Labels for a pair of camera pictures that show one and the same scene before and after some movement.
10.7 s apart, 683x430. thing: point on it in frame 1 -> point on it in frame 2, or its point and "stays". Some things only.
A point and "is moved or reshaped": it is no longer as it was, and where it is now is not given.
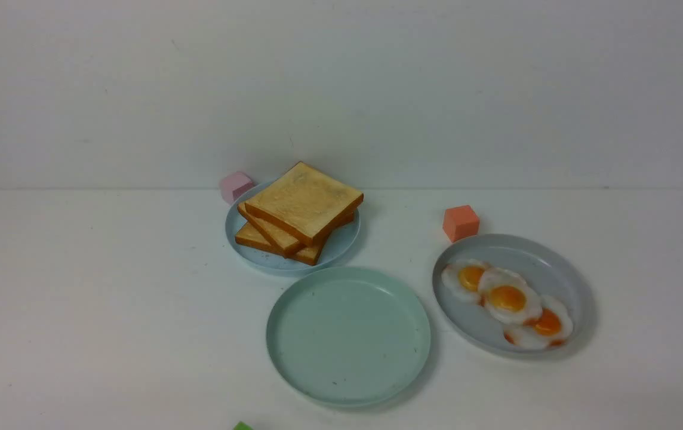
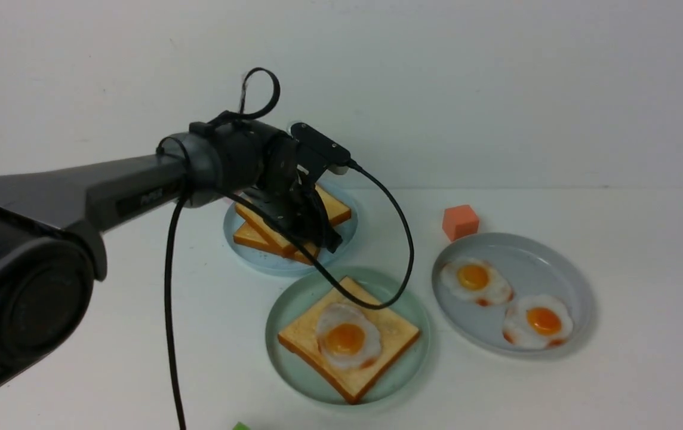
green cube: (241, 425) stays
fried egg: (508, 297) -> (346, 338)
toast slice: (292, 241) stays
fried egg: (551, 329) stays
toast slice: (309, 255) stays
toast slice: (304, 201) is moved or reshaped
